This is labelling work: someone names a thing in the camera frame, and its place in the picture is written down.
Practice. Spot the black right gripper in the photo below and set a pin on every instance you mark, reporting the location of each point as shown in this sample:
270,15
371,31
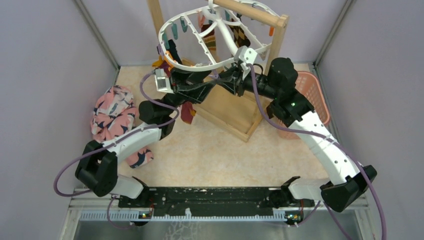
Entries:
233,80

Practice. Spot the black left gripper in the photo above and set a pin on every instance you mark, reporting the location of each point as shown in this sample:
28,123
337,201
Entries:
198,91

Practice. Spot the lilac clothespin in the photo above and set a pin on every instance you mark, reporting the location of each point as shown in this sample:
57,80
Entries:
214,75

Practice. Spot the maroon purple striped sock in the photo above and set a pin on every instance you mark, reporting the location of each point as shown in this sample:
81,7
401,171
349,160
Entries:
187,112

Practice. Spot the white plastic sock hanger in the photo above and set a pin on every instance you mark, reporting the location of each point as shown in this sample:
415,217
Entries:
210,27

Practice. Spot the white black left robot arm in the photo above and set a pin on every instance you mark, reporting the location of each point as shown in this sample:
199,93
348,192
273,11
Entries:
97,168

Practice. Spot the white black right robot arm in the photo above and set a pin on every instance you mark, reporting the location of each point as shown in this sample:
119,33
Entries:
347,179

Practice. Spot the wooden hanger stand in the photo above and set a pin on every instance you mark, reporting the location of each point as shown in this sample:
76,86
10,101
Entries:
239,115

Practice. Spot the orange clothespin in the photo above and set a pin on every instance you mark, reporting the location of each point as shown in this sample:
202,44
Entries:
165,61

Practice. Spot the brown argyle sock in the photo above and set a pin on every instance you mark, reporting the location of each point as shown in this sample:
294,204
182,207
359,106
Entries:
239,36

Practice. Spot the black white striped sock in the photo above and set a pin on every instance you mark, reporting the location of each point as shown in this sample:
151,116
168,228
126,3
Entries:
172,49

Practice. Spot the pink laundry basket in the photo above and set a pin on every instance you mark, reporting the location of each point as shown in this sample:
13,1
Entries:
308,85

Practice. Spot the pink navy patterned cloth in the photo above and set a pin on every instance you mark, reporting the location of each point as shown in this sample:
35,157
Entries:
114,114

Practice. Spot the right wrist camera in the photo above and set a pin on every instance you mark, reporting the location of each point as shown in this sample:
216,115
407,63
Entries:
245,55

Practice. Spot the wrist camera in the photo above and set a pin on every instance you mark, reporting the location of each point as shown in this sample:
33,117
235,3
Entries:
245,55
162,81

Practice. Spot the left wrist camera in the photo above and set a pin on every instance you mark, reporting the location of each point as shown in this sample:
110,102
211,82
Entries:
162,81

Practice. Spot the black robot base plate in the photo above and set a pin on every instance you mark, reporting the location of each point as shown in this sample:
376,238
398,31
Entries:
213,201

